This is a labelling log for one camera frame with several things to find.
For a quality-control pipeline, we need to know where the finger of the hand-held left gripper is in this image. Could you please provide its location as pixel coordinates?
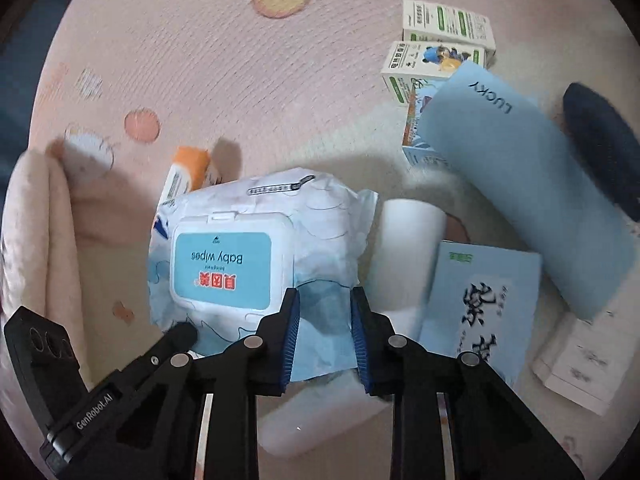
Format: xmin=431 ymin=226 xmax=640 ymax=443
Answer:
xmin=90 ymin=323 xmax=198 ymax=399

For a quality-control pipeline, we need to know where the white paper roll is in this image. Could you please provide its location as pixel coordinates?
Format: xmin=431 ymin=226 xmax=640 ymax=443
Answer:
xmin=367 ymin=199 xmax=448 ymax=341

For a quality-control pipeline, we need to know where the white cartoon print box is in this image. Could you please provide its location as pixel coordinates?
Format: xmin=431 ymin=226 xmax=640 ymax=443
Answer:
xmin=381 ymin=41 xmax=487 ymax=108

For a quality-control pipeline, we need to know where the navy blue cloth item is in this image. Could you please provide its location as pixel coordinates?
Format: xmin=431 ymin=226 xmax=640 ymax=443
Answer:
xmin=562 ymin=81 xmax=640 ymax=223

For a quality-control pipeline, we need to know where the blue illustrated box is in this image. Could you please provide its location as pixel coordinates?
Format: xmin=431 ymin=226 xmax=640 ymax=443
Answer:
xmin=401 ymin=77 xmax=453 ymax=168

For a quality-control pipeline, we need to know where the white green label box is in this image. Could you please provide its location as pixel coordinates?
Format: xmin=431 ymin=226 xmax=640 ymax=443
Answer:
xmin=402 ymin=0 xmax=497 ymax=68

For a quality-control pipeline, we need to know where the baby wipes pack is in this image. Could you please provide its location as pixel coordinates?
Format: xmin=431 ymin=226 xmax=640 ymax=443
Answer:
xmin=149 ymin=166 xmax=378 ymax=383

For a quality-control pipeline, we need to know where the light blue pouch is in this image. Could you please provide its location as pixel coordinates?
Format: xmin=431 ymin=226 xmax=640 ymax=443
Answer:
xmin=419 ymin=62 xmax=632 ymax=320

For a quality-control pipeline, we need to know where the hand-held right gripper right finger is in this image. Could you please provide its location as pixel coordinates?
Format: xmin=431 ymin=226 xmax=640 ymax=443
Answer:
xmin=349 ymin=287 xmax=586 ymax=480

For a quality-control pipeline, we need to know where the small white box green print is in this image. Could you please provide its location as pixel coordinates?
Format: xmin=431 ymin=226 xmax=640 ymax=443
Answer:
xmin=167 ymin=146 xmax=223 ymax=196

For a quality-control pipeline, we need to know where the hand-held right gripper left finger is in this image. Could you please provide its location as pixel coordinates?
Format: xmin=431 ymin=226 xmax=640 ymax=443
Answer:
xmin=65 ymin=287 xmax=302 ymax=480

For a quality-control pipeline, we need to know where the pink cream cat print blanket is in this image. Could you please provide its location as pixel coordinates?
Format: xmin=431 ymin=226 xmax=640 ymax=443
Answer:
xmin=0 ymin=0 xmax=640 ymax=480

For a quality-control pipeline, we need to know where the white notepad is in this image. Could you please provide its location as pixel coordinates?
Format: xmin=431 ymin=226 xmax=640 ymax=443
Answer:
xmin=531 ymin=310 xmax=633 ymax=417

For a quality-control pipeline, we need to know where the blue tissue packet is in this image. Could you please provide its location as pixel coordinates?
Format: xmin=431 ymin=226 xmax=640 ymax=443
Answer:
xmin=417 ymin=240 xmax=543 ymax=388

